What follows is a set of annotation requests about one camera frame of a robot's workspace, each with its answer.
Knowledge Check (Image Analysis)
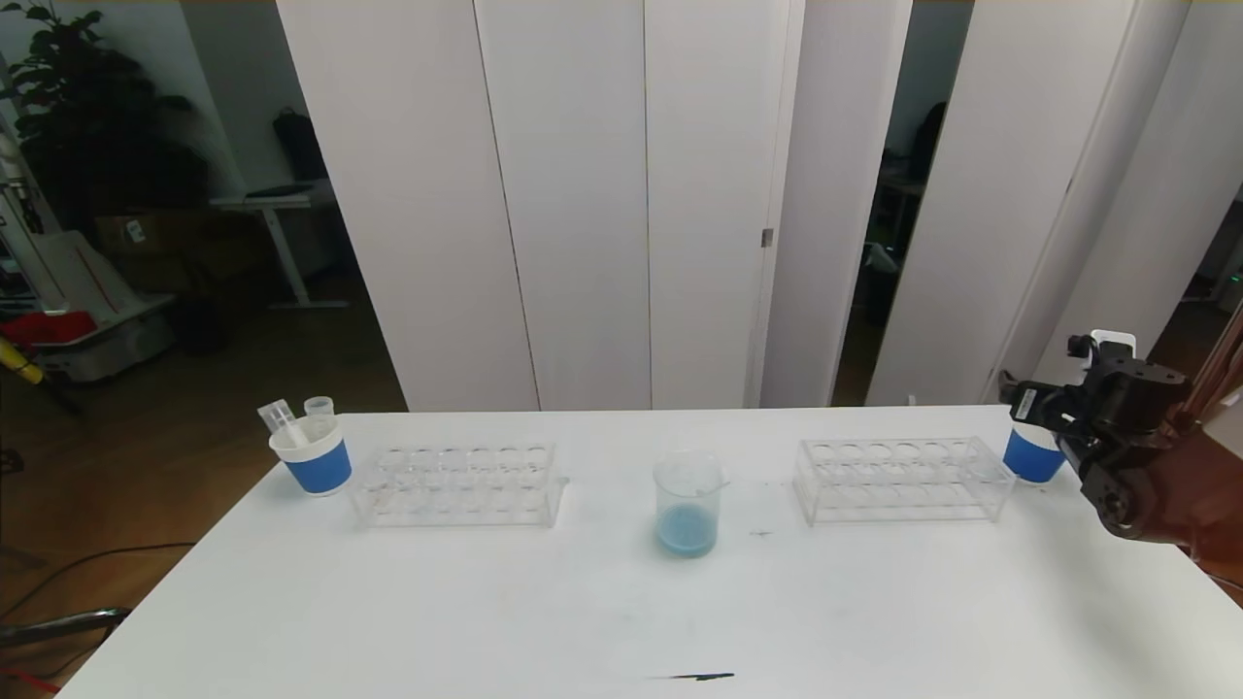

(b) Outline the clear acrylic test tube rack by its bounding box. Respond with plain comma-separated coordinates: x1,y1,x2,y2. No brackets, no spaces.
791,437,1015,525
350,442,571,529

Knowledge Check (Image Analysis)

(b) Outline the black floor cable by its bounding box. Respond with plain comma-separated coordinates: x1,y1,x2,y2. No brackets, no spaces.
0,544,195,622

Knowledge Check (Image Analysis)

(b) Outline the dark green potted plant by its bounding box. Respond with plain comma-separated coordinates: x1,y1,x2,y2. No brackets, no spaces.
0,0,208,232

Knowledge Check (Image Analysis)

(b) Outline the yellow tool handle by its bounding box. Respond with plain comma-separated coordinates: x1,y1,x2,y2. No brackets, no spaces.
0,336,45,385

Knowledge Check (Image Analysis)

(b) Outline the metal chair leg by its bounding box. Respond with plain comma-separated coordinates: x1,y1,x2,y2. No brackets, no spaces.
0,609,132,647

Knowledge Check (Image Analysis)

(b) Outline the blue white paper cup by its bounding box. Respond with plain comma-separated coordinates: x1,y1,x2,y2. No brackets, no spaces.
269,416,353,497
1002,421,1069,485

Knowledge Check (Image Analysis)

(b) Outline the brown cardboard box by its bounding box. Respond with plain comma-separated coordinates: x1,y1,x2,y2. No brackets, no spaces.
97,212,195,259

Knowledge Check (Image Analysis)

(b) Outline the white office desk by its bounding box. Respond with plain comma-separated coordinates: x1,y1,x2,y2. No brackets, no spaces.
212,183,347,312

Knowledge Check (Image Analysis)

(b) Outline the black backpack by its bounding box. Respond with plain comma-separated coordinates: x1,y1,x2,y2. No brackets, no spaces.
272,109,328,185

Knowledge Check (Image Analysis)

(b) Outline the test tube with red pigment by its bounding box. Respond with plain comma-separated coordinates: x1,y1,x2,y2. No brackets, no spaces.
257,399,308,448

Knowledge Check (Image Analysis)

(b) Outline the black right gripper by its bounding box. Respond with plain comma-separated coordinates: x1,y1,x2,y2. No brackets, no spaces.
998,369,1092,435

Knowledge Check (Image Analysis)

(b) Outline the clear glass beaker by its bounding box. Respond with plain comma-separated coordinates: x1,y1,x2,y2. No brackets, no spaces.
653,449,731,558

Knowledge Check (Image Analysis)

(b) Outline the white floor machine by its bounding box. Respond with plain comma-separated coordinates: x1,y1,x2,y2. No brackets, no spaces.
0,231,178,384

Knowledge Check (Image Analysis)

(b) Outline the white partition panel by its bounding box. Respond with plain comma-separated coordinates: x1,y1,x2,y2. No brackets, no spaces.
474,0,652,412
643,0,805,412
760,0,912,409
1027,0,1243,389
866,0,1135,407
278,0,540,414

